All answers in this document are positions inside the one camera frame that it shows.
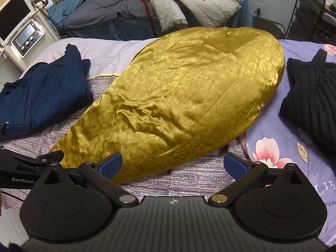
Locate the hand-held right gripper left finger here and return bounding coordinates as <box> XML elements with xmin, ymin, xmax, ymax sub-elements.
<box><xmin>43</xmin><ymin>152</ymin><xmax>139</xmax><ymax>207</ymax></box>

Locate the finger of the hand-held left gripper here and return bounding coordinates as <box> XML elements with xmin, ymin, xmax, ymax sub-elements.
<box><xmin>36</xmin><ymin>150</ymin><xmax>65</xmax><ymax>166</ymax></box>
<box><xmin>0</xmin><ymin>122</ymin><xmax>29</xmax><ymax>142</ymax></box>

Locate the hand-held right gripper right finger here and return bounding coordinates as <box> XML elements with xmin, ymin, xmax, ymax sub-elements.
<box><xmin>209</xmin><ymin>152</ymin><xmax>306</xmax><ymax>207</ymax></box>

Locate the golden satin garment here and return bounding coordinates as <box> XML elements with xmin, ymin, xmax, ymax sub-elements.
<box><xmin>50</xmin><ymin>27</ymin><xmax>286</xmax><ymax>185</ymax></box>

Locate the black fuzzy garment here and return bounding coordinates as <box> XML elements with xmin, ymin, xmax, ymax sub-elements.
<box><xmin>279</xmin><ymin>49</ymin><xmax>336</xmax><ymax>151</ymax></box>

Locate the purple floral bedsheet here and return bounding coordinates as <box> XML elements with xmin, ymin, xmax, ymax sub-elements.
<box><xmin>245</xmin><ymin>39</ymin><xmax>336</xmax><ymax>247</ymax></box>

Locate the grey striped blanket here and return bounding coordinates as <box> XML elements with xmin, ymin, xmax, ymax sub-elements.
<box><xmin>0</xmin><ymin>76</ymin><xmax>252</xmax><ymax>212</ymax></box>

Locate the navy blue garment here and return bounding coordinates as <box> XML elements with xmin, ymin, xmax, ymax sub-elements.
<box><xmin>0</xmin><ymin>43</ymin><xmax>94</xmax><ymax>137</ymax></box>

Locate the white control box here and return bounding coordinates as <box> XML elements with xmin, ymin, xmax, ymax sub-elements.
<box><xmin>10</xmin><ymin>20</ymin><xmax>46</xmax><ymax>57</ymax></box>

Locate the pale lilac bedsheet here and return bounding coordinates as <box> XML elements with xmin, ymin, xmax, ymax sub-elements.
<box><xmin>19</xmin><ymin>38</ymin><xmax>161</xmax><ymax>80</ymax></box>

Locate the white monitor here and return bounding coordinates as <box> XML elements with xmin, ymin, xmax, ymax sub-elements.
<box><xmin>0</xmin><ymin>0</ymin><xmax>35</xmax><ymax>48</ymax></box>

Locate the blue clothing pile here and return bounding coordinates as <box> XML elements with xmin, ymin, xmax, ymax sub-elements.
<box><xmin>47</xmin><ymin>0</ymin><xmax>105</xmax><ymax>30</ymax></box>

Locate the black chair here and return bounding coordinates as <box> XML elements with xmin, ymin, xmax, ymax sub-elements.
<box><xmin>252</xmin><ymin>17</ymin><xmax>286</xmax><ymax>39</ymax></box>

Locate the grey bedding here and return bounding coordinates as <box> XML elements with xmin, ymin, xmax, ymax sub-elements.
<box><xmin>63</xmin><ymin>0</ymin><xmax>160</xmax><ymax>41</ymax></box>

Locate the black metal rack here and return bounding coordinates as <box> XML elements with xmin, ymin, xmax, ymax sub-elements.
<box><xmin>285</xmin><ymin>0</ymin><xmax>336</xmax><ymax>44</ymax></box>

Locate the beige quilted jacket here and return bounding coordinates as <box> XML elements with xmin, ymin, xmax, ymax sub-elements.
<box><xmin>135</xmin><ymin>0</ymin><xmax>242</xmax><ymax>32</ymax></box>

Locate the coiled cable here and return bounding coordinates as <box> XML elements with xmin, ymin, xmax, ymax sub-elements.
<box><xmin>47</xmin><ymin>12</ymin><xmax>66</xmax><ymax>38</ymax></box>

